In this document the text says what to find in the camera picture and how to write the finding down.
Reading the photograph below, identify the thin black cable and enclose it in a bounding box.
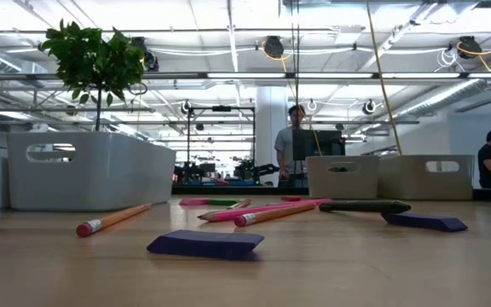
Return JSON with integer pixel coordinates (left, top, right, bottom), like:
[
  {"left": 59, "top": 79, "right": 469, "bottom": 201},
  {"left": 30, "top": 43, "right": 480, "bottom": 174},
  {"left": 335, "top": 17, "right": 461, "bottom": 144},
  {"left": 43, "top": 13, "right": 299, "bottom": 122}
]
[{"left": 290, "top": 0, "right": 302, "bottom": 131}]

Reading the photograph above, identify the yellow cable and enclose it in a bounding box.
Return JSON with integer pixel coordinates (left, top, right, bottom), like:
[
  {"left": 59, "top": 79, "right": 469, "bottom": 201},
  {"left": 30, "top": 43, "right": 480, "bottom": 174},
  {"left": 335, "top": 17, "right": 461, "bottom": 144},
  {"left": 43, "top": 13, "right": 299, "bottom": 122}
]
[{"left": 364, "top": 0, "right": 404, "bottom": 157}]

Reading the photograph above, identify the black ceiling cable reel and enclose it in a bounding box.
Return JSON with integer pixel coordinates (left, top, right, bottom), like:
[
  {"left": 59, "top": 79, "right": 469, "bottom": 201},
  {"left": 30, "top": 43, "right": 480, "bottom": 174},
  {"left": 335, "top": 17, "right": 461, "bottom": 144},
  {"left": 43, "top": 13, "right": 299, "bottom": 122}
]
[
  {"left": 130, "top": 36, "right": 160, "bottom": 72},
  {"left": 456, "top": 35, "right": 483, "bottom": 60},
  {"left": 261, "top": 35, "right": 286, "bottom": 61}
]

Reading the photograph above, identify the pink pencil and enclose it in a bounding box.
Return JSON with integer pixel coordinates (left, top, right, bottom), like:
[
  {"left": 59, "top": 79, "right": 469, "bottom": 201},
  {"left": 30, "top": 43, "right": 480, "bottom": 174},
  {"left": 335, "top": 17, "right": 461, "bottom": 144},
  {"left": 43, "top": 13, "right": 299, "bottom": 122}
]
[
  {"left": 270, "top": 197, "right": 333, "bottom": 206},
  {"left": 197, "top": 200, "right": 315, "bottom": 223}
]

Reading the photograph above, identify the white column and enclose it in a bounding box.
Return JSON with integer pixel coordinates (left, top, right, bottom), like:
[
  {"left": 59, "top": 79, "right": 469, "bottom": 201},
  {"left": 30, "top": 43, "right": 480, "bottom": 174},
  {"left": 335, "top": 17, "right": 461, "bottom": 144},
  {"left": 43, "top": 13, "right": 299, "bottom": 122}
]
[{"left": 254, "top": 86, "right": 290, "bottom": 184}]

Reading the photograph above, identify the blue eraser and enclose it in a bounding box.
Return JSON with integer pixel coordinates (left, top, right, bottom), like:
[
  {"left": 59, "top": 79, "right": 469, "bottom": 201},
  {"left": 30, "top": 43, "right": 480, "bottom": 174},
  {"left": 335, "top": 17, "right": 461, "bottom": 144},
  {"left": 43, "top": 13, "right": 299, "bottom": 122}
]
[
  {"left": 146, "top": 229, "right": 266, "bottom": 261},
  {"left": 380, "top": 211, "right": 470, "bottom": 233}
]

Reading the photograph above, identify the black monitor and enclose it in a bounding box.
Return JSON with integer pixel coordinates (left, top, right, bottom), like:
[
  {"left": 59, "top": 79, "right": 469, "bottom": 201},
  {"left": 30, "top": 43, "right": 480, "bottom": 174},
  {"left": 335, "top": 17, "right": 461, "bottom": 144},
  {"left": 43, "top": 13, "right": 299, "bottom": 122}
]
[{"left": 292, "top": 129, "right": 346, "bottom": 162}]

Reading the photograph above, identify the orange pencil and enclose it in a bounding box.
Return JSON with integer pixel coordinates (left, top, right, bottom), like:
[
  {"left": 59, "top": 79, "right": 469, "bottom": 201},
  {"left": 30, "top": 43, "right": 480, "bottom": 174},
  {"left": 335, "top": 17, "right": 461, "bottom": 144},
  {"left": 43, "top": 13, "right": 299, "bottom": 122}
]
[
  {"left": 75, "top": 202, "right": 153, "bottom": 239},
  {"left": 232, "top": 202, "right": 317, "bottom": 228},
  {"left": 226, "top": 198, "right": 254, "bottom": 211}
]

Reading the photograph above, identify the black background station frame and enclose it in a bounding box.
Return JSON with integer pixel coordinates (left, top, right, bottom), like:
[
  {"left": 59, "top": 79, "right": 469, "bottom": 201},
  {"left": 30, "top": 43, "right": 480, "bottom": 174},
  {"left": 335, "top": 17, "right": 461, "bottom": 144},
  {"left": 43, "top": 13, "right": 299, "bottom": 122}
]
[{"left": 187, "top": 105, "right": 257, "bottom": 188}]

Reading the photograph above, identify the green leafy plant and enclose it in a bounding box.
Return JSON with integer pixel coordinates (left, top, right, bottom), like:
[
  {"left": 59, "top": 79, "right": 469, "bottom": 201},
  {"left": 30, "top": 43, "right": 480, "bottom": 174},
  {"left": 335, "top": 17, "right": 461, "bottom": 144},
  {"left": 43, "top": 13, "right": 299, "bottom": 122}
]
[{"left": 38, "top": 19, "right": 147, "bottom": 131}]

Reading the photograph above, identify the pink eraser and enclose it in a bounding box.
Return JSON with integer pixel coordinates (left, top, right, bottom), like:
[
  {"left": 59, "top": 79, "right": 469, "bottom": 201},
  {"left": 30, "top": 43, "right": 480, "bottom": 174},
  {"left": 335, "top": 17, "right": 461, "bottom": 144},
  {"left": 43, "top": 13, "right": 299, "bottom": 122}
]
[{"left": 179, "top": 197, "right": 211, "bottom": 207}]

